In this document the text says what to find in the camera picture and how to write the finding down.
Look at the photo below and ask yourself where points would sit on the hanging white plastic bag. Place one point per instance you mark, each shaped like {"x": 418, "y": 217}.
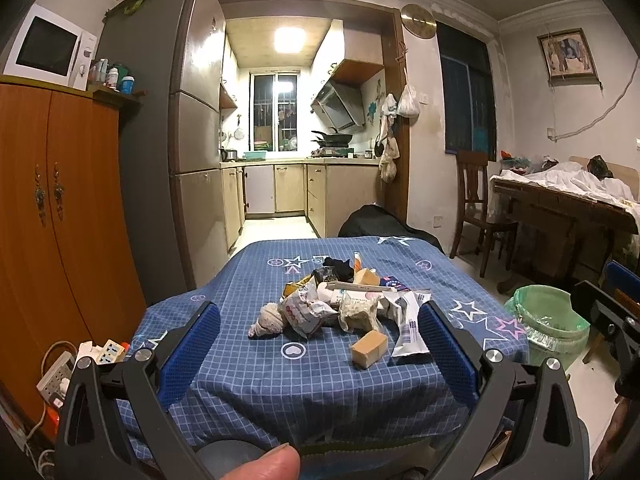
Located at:
{"x": 408, "y": 105}

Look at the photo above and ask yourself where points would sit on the white microwave oven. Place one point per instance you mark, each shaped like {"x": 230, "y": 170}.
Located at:
{"x": 52, "y": 49}

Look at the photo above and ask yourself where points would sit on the grey refrigerator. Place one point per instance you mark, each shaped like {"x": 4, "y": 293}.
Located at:
{"x": 169, "y": 148}

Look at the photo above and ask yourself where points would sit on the beige kitchen cabinets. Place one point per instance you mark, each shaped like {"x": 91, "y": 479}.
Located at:
{"x": 323, "y": 190}

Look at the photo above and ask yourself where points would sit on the range hood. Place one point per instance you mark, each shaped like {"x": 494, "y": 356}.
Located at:
{"x": 340, "y": 107}

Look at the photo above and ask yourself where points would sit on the orange wooden cabinet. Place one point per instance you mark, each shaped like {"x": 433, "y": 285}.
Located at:
{"x": 67, "y": 272}

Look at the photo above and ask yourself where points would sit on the person's left hand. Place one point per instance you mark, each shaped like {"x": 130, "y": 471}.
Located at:
{"x": 281, "y": 463}

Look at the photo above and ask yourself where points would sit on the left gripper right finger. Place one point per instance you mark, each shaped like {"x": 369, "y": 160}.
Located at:
{"x": 548, "y": 439}

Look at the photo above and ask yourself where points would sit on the white cloth on table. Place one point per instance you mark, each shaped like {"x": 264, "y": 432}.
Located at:
{"x": 572, "y": 179}

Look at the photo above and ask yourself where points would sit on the blue tissue pack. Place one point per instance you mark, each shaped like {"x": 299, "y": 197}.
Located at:
{"x": 394, "y": 283}

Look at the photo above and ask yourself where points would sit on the clear bag of grains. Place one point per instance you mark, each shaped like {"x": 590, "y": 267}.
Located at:
{"x": 355, "y": 313}

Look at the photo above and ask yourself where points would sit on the framed picture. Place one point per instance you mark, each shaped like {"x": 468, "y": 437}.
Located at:
{"x": 568, "y": 57}

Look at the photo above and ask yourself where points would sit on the black wok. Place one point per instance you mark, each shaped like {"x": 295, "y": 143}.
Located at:
{"x": 332, "y": 140}

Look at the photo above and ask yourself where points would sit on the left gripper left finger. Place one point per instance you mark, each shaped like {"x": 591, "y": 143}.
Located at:
{"x": 92, "y": 440}

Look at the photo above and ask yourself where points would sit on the dark wrapper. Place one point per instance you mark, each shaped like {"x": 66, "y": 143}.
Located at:
{"x": 324, "y": 274}

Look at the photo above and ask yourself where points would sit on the white red snack bag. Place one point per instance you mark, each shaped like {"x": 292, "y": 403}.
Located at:
{"x": 304, "y": 311}

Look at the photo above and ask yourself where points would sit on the green lined trash bin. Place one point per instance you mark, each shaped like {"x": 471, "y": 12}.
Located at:
{"x": 552, "y": 327}

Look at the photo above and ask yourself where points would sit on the white power strip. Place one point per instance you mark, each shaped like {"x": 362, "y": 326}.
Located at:
{"x": 54, "y": 383}

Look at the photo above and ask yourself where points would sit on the black bag on floor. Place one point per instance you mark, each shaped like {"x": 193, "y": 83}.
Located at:
{"x": 374, "y": 220}

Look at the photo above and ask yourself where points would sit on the wooden chair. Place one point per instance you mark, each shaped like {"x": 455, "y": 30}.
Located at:
{"x": 473, "y": 209}

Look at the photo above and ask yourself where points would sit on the tan sponge block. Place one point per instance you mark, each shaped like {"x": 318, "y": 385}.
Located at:
{"x": 370, "y": 348}

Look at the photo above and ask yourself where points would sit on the kitchen window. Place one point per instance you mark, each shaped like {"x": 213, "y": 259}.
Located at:
{"x": 273, "y": 112}

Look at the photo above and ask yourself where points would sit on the gold cigarette carton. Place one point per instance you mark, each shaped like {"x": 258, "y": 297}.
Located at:
{"x": 291, "y": 287}

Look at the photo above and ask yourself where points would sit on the orange white paper box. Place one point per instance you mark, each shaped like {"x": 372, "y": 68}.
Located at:
{"x": 357, "y": 266}

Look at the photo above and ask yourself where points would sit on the round wall clock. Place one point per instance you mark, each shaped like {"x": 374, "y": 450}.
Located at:
{"x": 419, "y": 21}

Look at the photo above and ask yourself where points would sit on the wooden dining table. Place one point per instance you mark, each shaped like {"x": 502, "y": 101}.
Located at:
{"x": 562, "y": 238}

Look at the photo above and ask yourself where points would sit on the dark interior window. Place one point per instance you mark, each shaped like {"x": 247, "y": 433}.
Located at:
{"x": 469, "y": 96}

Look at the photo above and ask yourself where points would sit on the blue star-pattern tablecloth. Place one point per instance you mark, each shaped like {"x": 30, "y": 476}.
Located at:
{"x": 247, "y": 389}

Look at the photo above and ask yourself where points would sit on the black cloth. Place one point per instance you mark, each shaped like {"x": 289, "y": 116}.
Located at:
{"x": 342, "y": 269}

